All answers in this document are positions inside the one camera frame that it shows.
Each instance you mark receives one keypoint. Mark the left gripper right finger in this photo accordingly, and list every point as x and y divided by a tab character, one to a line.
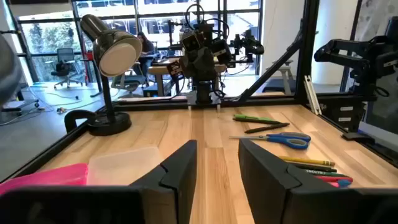
264	186

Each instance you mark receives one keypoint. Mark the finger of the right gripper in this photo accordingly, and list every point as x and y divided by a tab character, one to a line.
208	63
190	67

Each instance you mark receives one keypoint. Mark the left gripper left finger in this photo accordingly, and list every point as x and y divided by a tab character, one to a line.
180	186

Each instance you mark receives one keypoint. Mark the yellow pencil pink eraser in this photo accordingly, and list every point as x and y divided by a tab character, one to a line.
306	161

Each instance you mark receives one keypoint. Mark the green crayon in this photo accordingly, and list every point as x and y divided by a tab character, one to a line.
323	173

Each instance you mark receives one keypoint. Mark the green pen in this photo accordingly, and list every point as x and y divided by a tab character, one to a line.
253	117

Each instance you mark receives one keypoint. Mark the red crayon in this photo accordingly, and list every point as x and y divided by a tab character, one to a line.
334	179

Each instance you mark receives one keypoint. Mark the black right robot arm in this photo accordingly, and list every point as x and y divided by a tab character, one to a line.
204	90

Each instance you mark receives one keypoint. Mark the black background robot arm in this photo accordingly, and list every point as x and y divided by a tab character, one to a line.
248	46

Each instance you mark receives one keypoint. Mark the black equipment box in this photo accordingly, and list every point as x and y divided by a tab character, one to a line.
342	115

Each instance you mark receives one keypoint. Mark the pink-lidded clear pencil box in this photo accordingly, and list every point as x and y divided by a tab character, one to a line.
46	177

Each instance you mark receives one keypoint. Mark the wooden office desk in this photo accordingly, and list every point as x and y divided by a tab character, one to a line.
161	70

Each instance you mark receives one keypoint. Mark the person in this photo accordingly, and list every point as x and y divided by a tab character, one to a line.
144	53

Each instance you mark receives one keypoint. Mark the grey office chair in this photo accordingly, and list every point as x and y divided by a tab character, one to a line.
127	82
9	71

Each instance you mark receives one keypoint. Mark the black desk lamp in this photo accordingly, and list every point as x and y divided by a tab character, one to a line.
118	56

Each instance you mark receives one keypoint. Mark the pink pencil blue cap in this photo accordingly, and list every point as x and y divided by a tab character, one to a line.
343	183

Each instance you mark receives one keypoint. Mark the silver aluminium bar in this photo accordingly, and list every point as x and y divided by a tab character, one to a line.
311	95

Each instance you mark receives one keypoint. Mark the black office chair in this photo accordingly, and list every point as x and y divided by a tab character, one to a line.
65	67

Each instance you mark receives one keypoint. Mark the black table clamp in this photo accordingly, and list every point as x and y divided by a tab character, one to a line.
70	119

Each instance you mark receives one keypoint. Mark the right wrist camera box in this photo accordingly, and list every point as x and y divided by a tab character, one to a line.
191	42

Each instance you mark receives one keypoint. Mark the black aluminium table frame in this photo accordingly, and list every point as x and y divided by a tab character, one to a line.
155	105

